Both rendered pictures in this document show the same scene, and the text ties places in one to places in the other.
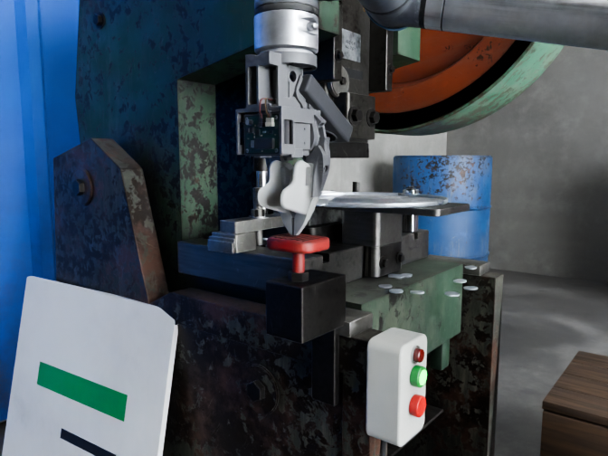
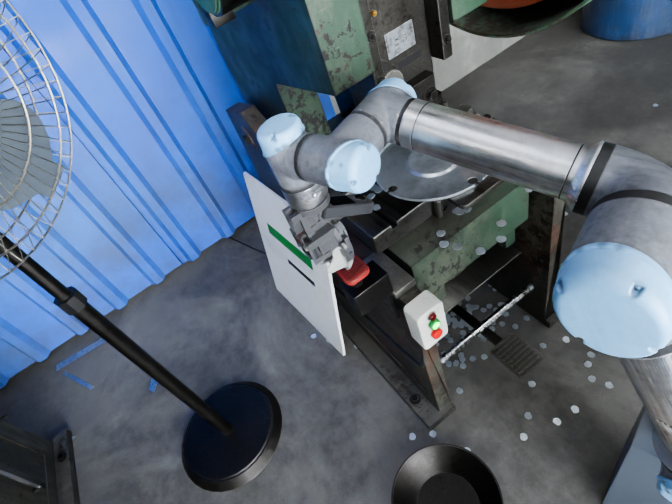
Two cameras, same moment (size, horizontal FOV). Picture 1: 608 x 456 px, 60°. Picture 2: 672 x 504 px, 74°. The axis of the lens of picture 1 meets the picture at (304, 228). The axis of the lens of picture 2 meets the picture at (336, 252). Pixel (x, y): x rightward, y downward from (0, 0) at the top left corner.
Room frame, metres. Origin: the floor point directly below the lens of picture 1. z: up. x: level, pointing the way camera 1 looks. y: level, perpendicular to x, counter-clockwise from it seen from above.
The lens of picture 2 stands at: (0.12, -0.35, 1.46)
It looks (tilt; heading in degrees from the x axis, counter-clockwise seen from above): 45 degrees down; 35
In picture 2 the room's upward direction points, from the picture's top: 24 degrees counter-clockwise
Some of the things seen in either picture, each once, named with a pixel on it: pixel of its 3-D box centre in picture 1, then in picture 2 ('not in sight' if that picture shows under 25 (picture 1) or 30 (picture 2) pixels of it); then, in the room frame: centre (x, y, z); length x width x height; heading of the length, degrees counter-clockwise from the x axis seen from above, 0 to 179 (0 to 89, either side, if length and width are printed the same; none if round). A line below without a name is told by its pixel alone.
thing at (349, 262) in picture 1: (312, 249); (406, 173); (1.06, -0.02, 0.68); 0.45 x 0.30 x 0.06; 142
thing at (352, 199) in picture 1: (366, 199); (433, 158); (0.98, -0.12, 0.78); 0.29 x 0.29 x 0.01
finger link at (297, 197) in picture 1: (295, 199); (338, 263); (0.63, 0.01, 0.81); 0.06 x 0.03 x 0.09; 142
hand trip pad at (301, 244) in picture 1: (298, 266); (355, 278); (0.66, 0.01, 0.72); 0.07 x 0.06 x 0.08; 52
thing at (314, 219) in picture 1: (314, 209); not in sight; (1.05, -0.02, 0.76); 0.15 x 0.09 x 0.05; 142
